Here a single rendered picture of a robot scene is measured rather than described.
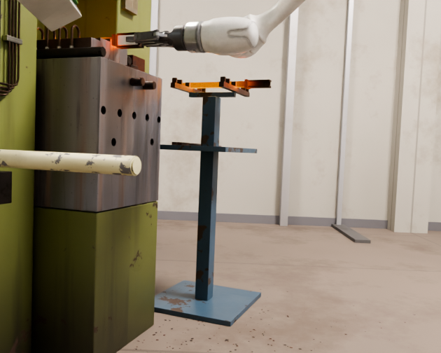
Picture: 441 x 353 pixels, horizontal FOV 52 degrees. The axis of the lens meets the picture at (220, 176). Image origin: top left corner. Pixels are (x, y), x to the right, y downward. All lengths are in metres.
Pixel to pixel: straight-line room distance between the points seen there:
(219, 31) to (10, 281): 0.92
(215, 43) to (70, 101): 0.45
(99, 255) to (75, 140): 0.34
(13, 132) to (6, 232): 0.28
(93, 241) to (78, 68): 0.50
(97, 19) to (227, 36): 0.70
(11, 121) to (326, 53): 3.41
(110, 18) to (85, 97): 0.55
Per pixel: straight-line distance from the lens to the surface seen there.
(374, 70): 4.46
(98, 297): 1.42
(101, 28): 1.86
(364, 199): 4.40
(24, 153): 1.19
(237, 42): 1.31
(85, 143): 1.36
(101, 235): 1.38
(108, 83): 1.38
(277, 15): 1.45
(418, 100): 4.37
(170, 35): 1.40
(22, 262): 1.44
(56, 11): 1.06
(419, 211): 4.40
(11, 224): 1.39
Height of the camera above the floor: 0.66
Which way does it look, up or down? 3 degrees down
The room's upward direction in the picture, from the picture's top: 2 degrees clockwise
